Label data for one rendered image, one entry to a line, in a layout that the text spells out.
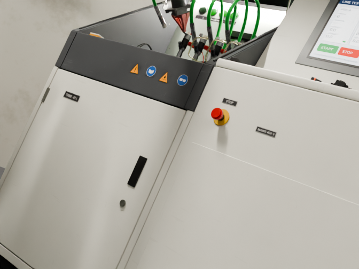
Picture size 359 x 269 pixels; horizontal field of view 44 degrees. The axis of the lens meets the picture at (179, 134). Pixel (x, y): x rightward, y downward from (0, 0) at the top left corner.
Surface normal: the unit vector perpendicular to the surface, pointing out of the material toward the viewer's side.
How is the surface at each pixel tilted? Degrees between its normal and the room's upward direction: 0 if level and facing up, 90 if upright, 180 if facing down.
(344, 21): 76
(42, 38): 90
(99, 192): 90
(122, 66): 90
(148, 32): 90
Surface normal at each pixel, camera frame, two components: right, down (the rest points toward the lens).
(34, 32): 0.53, 0.15
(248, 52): 0.78, 0.29
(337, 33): -0.37, -0.50
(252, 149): -0.48, -0.30
